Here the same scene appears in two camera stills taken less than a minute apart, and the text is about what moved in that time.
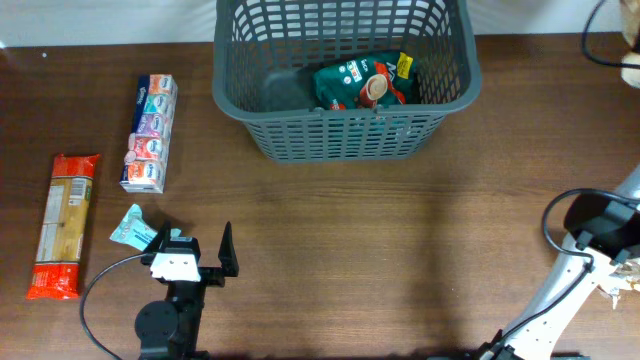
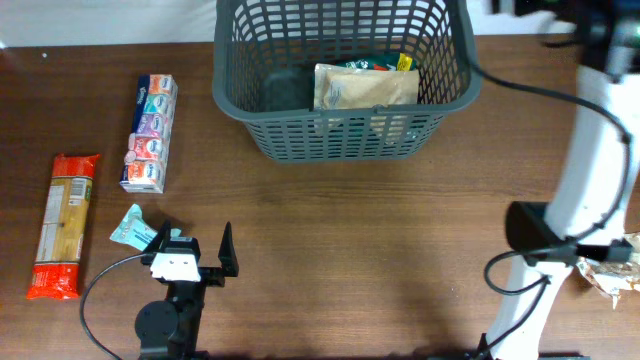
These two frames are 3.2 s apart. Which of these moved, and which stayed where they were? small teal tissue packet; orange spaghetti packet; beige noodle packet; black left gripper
Moved: beige noodle packet
Stayed: black left gripper; orange spaghetti packet; small teal tissue packet
